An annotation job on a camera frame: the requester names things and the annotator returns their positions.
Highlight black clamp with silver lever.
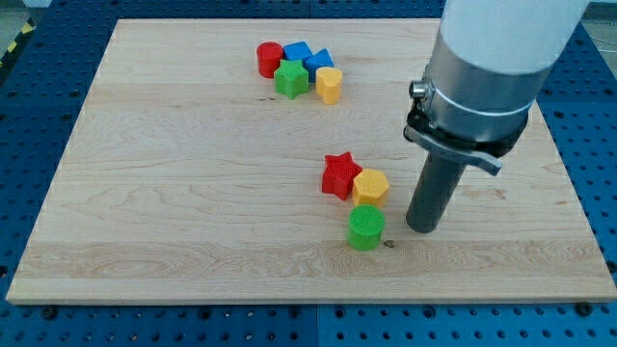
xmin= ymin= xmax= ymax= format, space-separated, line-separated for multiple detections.
xmin=403 ymin=67 xmax=528 ymax=175

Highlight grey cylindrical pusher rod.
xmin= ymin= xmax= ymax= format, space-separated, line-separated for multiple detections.
xmin=406 ymin=153 xmax=466 ymax=233

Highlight red star block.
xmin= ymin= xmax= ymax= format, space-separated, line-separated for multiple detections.
xmin=322 ymin=151 xmax=362 ymax=200

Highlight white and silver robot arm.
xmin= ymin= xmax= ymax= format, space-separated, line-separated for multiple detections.
xmin=403 ymin=0 xmax=590 ymax=233

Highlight green star block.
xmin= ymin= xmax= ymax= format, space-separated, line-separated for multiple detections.
xmin=274 ymin=59 xmax=309 ymax=100

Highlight yellow hexagon block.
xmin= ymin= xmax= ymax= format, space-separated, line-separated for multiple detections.
xmin=352 ymin=169 xmax=389 ymax=208

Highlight green cylinder block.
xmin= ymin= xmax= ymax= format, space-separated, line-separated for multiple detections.
xmin=347 ymin=204 xmax=386 ymax=251

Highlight yellow heart block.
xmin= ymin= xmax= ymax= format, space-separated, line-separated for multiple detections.
xmin=315 ymin=67 xmax=343 ymax=105

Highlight blue cube block right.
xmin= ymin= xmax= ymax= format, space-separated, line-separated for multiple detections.
xmin=304 ymin=48 xmax=335 ymax=83

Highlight blue cube block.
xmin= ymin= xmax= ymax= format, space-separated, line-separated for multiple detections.
xmin=304 ymin=48 xmax=335 ymax=83
xmin=282 ymin=40 xmax=312 ymax=62

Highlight blue cube block rear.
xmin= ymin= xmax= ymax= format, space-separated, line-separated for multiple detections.
xmin=282 ymin=40 xmax=312 ymax=62

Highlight red cylinder block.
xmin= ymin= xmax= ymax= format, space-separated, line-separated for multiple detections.
xmin=255 ymin=41 xmax=284 ymax=78

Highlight light wooden board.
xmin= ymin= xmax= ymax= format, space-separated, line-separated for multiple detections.
xmin=7 ymin=19 xmax=616 ymax=306

